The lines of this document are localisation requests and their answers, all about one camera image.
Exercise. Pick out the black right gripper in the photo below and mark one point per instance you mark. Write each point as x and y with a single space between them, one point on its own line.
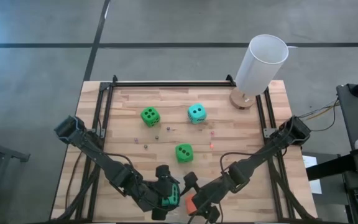
207 200

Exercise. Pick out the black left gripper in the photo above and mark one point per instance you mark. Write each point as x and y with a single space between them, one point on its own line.
151 196

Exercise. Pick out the large orange foam die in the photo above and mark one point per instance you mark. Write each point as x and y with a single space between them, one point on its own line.
190 205

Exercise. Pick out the large teal foam die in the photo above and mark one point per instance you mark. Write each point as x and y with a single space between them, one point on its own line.
190 107
169 203

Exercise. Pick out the large green foam die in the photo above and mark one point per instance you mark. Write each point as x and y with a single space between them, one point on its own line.
182 158
150 113

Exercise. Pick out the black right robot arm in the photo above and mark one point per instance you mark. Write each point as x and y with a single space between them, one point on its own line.
259 155

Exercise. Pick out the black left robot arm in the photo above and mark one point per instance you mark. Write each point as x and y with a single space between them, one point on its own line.
104 161

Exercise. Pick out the clear plastic container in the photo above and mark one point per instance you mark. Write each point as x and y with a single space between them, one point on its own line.
176 175

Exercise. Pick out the white paper sheet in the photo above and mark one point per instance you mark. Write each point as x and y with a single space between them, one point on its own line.
309 161

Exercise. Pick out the black flat bar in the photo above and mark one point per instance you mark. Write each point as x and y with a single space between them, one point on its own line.
328 166

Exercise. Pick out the white cylinder table lamp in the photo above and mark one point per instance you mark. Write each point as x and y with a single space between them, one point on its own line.
259 68

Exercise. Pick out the dark metal stand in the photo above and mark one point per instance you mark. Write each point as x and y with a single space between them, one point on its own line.
2 152

